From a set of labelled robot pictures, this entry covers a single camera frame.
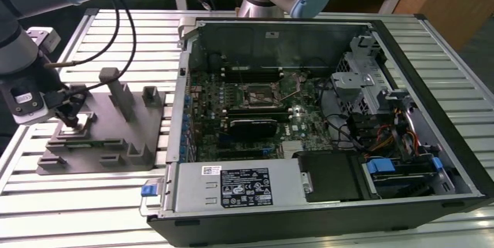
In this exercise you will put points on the silver CPU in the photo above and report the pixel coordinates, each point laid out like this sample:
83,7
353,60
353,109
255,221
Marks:
71,131

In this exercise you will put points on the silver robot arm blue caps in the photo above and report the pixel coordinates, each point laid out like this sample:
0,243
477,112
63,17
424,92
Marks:
23,48

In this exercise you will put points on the CPU socket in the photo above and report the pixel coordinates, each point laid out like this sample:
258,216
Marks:
261,94

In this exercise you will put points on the green RAM stick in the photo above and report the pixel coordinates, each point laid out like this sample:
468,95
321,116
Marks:
85,145

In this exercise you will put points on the grey parts rack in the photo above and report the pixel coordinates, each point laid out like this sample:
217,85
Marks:
115,132

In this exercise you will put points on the blue case latch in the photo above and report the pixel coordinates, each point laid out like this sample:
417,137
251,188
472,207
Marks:
149,190

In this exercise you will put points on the silver power supply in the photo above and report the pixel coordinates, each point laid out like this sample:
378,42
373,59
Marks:
193,190

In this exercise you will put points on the black expansion slot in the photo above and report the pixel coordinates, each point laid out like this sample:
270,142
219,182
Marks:
239,154

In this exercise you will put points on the black graphics card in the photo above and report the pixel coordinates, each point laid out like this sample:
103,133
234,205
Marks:
253,129

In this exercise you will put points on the silver chipset heatsink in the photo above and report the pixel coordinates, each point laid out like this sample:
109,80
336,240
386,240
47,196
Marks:
296,149

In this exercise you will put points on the green motherboard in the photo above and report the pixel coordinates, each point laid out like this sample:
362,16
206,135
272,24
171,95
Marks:
313,132

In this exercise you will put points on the black plastic shroud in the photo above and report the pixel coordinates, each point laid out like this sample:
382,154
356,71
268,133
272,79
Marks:
332,175

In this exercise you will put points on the silver drive cage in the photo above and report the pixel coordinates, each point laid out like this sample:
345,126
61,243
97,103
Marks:
356,81

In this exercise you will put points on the black PC case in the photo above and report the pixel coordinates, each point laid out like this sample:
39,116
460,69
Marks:
309,225

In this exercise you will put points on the hard disk in blue carrier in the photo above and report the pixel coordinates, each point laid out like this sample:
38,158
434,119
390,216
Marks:
380,167

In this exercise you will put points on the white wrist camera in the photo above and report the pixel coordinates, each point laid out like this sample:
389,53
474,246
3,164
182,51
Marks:
27,100

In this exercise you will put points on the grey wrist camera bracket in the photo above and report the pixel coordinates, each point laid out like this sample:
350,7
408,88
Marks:
42,37

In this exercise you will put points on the silver case hinge bracket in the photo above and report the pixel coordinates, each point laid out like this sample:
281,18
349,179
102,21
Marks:
187,24

